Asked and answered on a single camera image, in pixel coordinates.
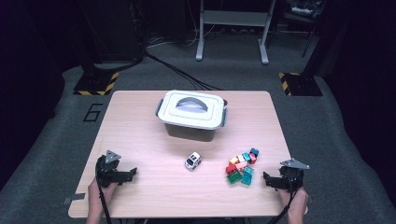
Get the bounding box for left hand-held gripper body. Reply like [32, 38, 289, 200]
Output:
[95, 149, 125, 189]

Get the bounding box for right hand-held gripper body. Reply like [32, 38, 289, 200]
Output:
[278, 158, 311, 191]

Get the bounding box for pile of coloured toy bricks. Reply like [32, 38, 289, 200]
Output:
[225, 147, 260, 187]

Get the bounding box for white toy car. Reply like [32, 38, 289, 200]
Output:
[184, 151, 203, 171]

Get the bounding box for brown translucent storage box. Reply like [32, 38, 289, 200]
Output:
[155, 99, 229, 143]

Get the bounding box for white lid with grey handle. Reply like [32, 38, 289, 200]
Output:
[155, 90, 229, 131]

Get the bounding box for person's right hand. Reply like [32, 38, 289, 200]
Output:
[277, 189, 310, 216]

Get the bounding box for person's left hand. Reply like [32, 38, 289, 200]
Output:
[88, 180, 119, 211]

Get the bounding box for grey tape strip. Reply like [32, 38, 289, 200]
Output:
[63, 192, 86, 205]

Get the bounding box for dark curtain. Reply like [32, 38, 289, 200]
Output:
[0, 0, 82, 190]
[323, 0, 396, 200]

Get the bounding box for dark equipment cabinet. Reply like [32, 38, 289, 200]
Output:
[78, 0, 146, 63]

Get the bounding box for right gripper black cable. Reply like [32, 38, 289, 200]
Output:
[266, 183, 297, 224]

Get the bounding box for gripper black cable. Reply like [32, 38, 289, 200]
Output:
[266, 183, 297, 224]
[94, 161, 113, 224]

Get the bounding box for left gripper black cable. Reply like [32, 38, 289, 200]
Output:
[94, 161, 113, 224]

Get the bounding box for striped black base plate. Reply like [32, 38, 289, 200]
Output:
[278, 72, 324, 97]
[73, 71, 120, 97]

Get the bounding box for black floor cable bundle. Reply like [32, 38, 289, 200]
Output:
[144, 51, 224, 91]

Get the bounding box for white floor cables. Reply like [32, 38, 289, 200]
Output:
[148, 27, 219, 49]

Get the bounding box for grey metal stand frame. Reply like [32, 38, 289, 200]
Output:
[195, 0, 277, 65]

